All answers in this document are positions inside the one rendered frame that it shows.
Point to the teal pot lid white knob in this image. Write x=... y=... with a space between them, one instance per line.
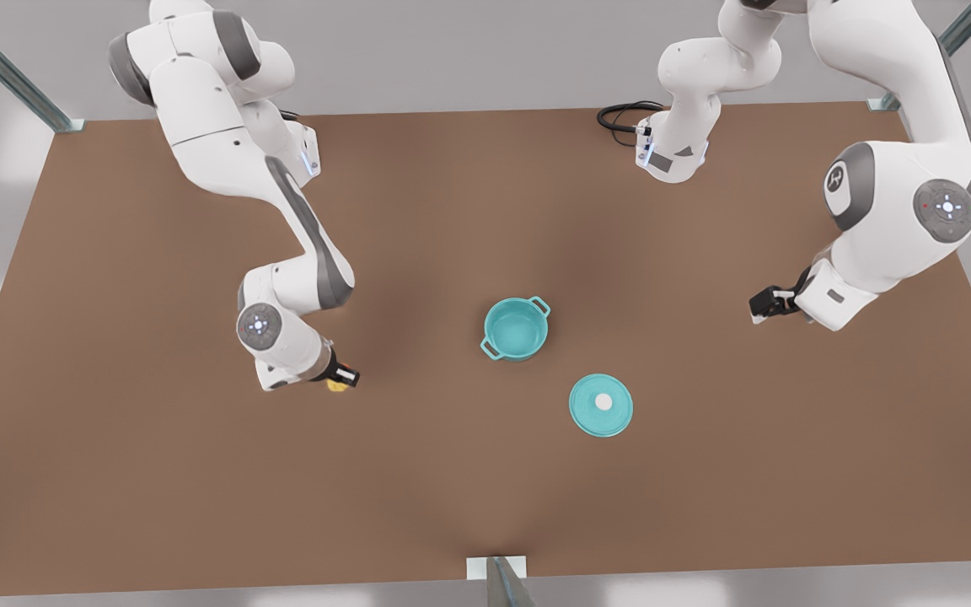
x=601 y=405

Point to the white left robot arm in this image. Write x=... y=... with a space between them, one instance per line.
x=898 y=194

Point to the silver frame post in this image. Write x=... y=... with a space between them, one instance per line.
x=502 y=582
x=5 y=72
x=945 y=46

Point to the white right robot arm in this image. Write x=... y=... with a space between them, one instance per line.
x=224 y=126

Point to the yellow potato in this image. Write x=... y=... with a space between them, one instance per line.
x=335 y=385

